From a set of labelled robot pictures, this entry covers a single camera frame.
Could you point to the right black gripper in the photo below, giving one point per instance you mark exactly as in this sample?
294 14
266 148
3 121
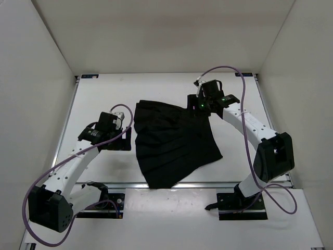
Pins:
192 103

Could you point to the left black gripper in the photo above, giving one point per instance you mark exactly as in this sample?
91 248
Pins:
122 143

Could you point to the black pleated skirt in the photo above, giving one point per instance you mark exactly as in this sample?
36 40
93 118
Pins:
171 142

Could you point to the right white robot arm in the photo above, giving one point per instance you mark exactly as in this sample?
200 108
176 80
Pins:
269 153

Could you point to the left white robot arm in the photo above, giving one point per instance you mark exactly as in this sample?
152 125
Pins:
54 203

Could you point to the right blue corner sticker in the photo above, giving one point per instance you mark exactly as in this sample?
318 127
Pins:
245 74

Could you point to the blue corner sticker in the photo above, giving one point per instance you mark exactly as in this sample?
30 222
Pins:
89 76
245 74

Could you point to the left blue corner sticker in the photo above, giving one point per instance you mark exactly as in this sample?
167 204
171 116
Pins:
89 76

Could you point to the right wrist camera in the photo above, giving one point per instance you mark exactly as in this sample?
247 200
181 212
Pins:
198 83

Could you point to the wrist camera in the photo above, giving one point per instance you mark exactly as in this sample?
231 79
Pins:
118 118
198 83

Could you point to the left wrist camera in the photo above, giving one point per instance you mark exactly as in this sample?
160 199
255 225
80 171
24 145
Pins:
118 118

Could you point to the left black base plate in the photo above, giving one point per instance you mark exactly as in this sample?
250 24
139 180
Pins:
106 210

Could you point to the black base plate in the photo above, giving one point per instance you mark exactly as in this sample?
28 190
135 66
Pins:
106 210
231 209

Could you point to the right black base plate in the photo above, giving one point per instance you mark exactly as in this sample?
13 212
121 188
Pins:
231 209

